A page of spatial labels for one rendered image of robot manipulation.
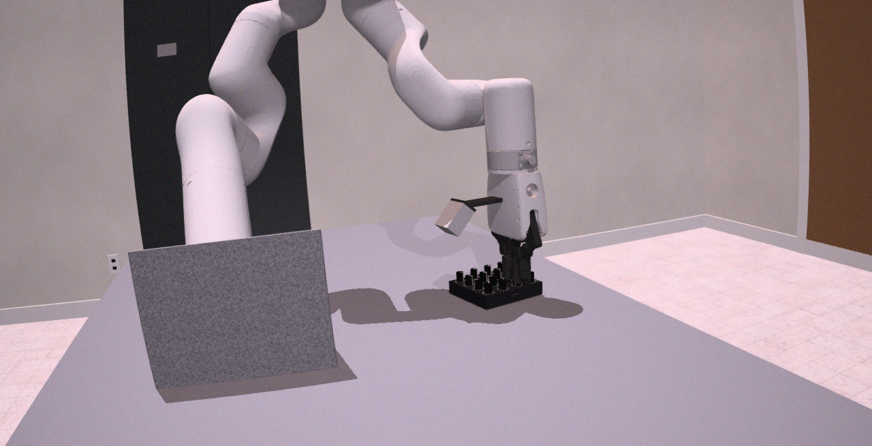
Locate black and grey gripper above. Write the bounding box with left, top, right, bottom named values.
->
left=487, top=167, right=547, bottom=285

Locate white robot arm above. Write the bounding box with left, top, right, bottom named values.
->
left=176, top=0, right=538, bottom=244

